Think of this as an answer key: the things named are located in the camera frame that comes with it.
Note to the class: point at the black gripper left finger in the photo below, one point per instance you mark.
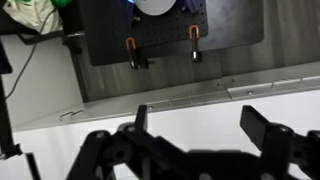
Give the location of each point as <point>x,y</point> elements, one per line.
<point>110,156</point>

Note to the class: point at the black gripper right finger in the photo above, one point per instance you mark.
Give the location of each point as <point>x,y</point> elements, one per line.
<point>283,150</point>

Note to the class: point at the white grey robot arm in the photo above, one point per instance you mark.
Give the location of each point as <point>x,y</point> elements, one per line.
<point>155,6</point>

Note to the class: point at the white counter cabinet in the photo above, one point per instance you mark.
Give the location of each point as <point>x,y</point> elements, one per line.
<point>200,96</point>

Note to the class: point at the black orange bar clamp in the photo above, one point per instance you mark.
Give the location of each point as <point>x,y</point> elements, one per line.
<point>132,53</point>
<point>195,43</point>

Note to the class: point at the black mounting bar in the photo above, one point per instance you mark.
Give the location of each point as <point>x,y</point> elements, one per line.
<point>6,116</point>

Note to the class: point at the black perforated breadboard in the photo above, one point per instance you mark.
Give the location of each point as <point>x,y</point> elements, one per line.
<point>160,30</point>

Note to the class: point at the dark grey rounded panel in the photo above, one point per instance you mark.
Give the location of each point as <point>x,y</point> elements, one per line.
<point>233,23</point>

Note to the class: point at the green plastic item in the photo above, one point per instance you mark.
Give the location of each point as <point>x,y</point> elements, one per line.
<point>63,2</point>

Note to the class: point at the beige cloth bag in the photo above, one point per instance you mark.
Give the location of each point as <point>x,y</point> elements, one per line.
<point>30,15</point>

